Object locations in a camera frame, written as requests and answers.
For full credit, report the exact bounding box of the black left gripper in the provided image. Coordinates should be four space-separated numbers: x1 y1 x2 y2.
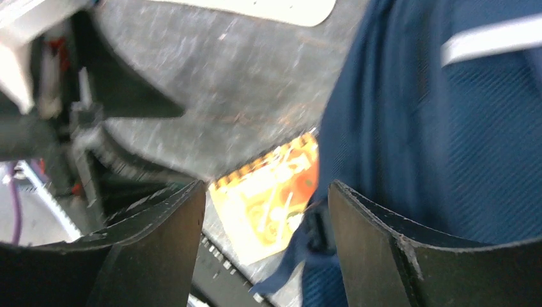
1 12 194 229

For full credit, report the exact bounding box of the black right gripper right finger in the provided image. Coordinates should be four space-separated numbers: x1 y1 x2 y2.
329 181 541 306

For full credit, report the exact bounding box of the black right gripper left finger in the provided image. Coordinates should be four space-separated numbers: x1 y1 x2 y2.
1 181 206 306

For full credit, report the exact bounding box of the orange spiral notebook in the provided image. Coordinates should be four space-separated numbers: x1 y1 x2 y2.
209 132 318 265

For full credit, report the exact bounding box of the navy blue student backpack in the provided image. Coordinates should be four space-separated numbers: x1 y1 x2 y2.
253 1 541 306

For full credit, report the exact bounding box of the black white chessboard mat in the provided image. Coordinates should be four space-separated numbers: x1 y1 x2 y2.
169 0 336 27

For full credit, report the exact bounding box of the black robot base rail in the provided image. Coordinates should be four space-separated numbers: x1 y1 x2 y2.
187 229 276 307

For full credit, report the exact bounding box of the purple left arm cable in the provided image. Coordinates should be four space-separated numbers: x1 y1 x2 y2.
6 161 24 247

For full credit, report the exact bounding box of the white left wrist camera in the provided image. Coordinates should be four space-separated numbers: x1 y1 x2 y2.
1 0 96 114

